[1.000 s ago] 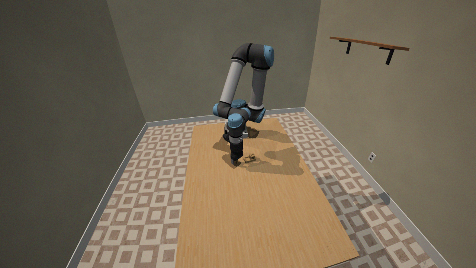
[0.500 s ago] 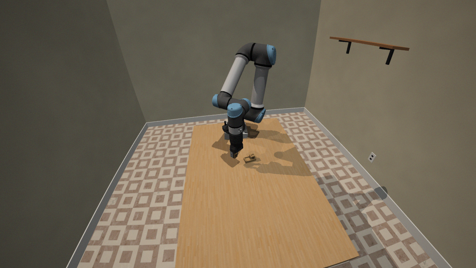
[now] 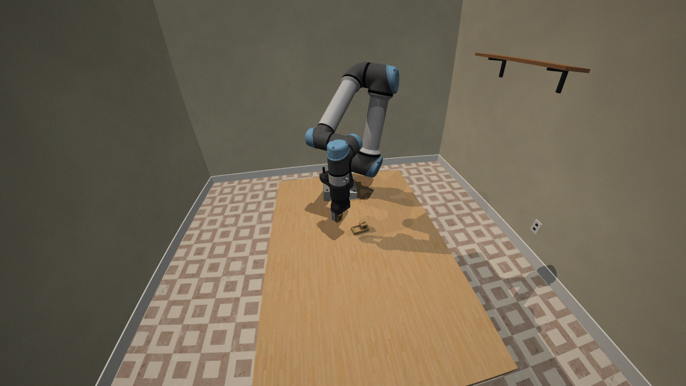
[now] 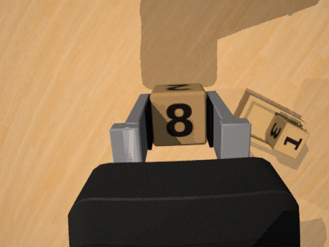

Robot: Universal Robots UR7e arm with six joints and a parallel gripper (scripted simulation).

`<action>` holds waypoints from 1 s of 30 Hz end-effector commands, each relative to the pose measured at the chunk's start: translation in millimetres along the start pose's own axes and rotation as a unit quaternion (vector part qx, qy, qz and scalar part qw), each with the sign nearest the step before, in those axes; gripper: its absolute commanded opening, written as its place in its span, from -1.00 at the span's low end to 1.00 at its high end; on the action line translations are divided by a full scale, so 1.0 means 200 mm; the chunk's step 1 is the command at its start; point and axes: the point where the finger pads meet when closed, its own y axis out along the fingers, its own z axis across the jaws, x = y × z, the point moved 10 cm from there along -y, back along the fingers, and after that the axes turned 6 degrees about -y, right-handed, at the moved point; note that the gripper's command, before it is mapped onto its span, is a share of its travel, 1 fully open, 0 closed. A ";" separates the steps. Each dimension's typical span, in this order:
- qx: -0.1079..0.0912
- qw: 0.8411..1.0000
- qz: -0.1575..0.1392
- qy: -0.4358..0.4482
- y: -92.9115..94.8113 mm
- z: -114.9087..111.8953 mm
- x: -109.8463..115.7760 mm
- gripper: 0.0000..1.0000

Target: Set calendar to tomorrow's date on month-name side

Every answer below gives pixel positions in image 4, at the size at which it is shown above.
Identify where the tan wooden number cube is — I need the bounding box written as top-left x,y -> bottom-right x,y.
265,115 -> 309,159
150,83 -> 207,147

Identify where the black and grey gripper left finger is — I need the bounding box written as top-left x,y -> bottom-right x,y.
109,93 -> 154,163

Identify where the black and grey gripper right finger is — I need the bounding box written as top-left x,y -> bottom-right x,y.
206,91 -> 252,159

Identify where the tan wooden tray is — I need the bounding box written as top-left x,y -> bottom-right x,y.
234,91 -> 307,152

